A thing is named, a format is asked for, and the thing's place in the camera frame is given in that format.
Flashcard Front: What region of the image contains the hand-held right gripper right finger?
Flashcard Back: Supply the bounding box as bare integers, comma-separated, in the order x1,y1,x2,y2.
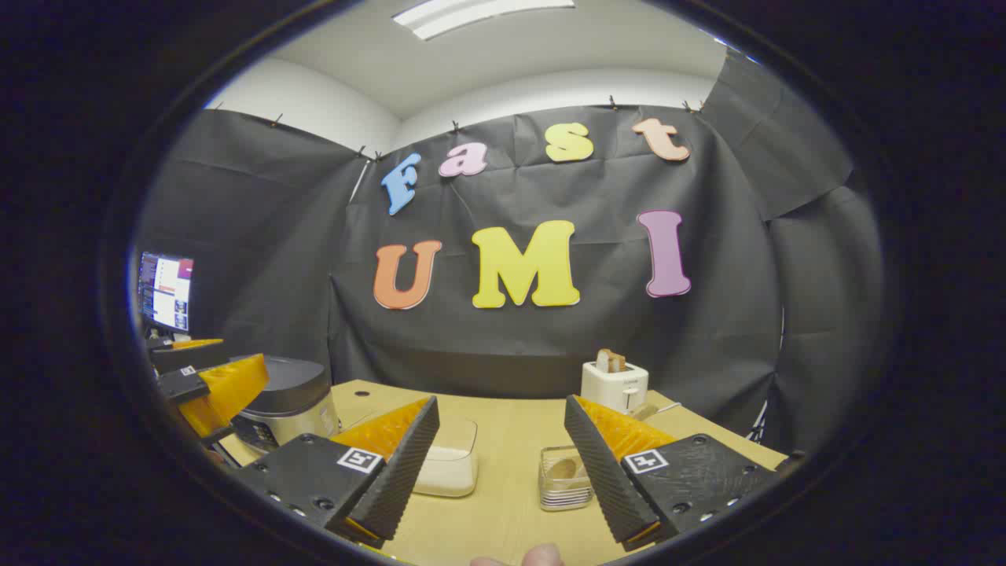
564,395,787,551

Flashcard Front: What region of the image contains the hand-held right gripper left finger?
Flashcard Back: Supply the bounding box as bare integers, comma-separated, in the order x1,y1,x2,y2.
236,396,441,543

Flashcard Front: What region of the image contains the wooden spoon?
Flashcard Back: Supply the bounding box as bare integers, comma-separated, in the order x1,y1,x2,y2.
548,403,661,488

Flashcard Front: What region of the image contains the metal wire chopstick holder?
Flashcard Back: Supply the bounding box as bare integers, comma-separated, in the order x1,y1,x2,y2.
539,446,595,513

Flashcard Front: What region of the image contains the silver black rice cooker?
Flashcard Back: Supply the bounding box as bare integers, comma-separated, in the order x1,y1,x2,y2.
228,355,341,454

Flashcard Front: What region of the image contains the clear plastic rice container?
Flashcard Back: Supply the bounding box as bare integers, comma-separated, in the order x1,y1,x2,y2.
413,417,479,498

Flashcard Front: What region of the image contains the computer monitor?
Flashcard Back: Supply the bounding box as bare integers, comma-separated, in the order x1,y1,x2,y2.
138,252,195,335

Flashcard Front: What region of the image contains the white toaster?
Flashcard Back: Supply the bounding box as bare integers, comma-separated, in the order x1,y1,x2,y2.
580,360,650,416

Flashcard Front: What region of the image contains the ceiling light panel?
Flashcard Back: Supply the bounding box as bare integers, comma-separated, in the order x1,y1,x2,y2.
391,0,576,42

